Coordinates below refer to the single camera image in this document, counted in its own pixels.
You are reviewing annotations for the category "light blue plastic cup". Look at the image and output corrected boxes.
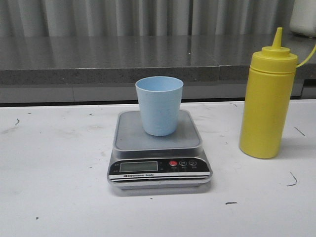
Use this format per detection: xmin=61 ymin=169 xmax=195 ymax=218
xmin=135 ymin=76 xmax=184 ymax=136

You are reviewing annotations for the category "white container in background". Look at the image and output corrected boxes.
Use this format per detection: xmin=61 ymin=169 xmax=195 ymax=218
xmin=289 ymin=0 xmax=316 ymax=38

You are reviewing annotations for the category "yellow squeeze bottle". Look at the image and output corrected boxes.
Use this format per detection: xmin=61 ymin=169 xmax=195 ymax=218
xmin=238 ymin=27 xmax=316 ymax=159

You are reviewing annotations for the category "silver electronic kitchen scale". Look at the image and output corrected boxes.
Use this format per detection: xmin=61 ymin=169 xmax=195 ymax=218
xmin=107 ymin=110 xmax=213 ymax=191

